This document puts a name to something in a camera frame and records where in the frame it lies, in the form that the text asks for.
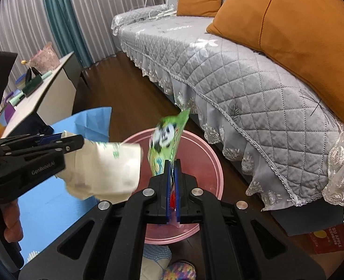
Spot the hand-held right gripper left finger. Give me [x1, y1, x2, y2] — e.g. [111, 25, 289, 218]
[18, 159, 174, 280]

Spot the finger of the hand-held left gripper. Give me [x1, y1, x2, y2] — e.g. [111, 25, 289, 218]
[4, 135, 85, 160]
[0, 133, 63, 150]

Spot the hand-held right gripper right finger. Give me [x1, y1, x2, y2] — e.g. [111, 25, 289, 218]
[173, 159, 326, 280]

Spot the white paper box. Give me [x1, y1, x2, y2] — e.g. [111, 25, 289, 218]
[55, 131, 143, 202]

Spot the pink plastic bin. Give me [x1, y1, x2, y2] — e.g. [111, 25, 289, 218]
[121, 128, 223, 245]

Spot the green snack wrapper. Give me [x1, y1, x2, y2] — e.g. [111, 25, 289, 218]
[147, 108, 191, 225]

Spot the person's left hand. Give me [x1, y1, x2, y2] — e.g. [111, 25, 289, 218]
[3, 203, 23, 243]

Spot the blue printed tablecloth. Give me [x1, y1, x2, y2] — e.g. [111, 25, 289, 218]
[17, 106, 172, 280]

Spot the white marble coffee table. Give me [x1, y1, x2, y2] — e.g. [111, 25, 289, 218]
[0, 51, 89, 139]

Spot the colourful storage box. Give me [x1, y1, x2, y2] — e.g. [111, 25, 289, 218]
[0, 105, 16, 140]

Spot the colourful slipper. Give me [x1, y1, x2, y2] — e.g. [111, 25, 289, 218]
[160, 261, 196, 280]

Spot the pink patterned bag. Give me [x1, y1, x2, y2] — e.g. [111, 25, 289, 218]
[29, 42, 57, 72]

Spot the grey curtain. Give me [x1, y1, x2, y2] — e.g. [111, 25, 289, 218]
[64, 0, 172, 63]
[0, 0, 54, 73]

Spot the teal curtain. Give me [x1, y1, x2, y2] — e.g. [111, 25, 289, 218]
[40, 0, 93, 67]

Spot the grey quilted sofa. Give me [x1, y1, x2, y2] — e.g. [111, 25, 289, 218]
[111, 0, 344, 237]

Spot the red cardboard box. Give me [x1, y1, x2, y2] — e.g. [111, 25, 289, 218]
[308, 224, 344, 254]

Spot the white power cable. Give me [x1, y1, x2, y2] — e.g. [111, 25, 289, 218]
[149, 7, 178, 19]

